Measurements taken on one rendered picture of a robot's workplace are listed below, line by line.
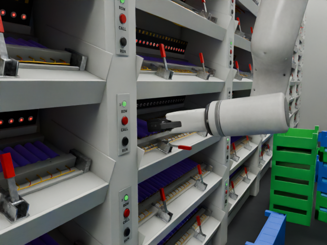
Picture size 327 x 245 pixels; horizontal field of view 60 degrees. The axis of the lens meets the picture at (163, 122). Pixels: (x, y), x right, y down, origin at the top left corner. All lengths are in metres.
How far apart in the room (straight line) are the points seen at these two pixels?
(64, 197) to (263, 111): 0.40
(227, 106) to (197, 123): 0.08
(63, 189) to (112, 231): 0.15
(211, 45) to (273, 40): 0.60
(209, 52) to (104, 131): 0.73
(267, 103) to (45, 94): 0.41
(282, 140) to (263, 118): 0.99
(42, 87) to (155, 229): 0.50
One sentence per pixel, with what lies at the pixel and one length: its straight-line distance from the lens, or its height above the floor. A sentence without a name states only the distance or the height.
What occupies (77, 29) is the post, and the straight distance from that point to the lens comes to 0.60.
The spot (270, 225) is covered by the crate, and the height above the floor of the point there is 0.20.
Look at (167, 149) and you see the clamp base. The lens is 0.76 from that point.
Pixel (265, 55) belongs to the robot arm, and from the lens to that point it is 0.62.
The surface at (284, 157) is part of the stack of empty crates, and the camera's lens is 1.60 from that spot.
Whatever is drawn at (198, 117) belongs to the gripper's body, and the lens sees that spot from 0.63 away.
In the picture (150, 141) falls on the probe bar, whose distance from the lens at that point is 0.75.
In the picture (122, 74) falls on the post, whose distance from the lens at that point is 0.57.
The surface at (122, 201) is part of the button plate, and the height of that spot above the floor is 0.49.
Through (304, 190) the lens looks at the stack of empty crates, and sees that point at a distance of 1.64.
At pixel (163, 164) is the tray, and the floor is 0.51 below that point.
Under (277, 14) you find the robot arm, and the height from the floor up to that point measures 0.86.
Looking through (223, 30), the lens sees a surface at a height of 0.92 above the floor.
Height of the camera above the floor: 0.73
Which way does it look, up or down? 8 degrees down
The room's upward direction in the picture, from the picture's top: straight up
